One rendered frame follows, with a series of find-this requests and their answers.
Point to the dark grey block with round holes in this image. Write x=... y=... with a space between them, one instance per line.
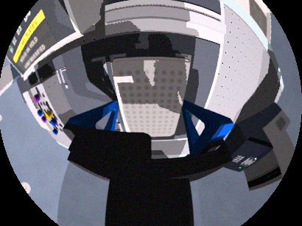
x=53 y=97

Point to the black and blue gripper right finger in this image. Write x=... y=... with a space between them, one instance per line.
x=216 y=128

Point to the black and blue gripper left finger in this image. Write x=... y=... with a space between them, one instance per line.
x=91 y=117

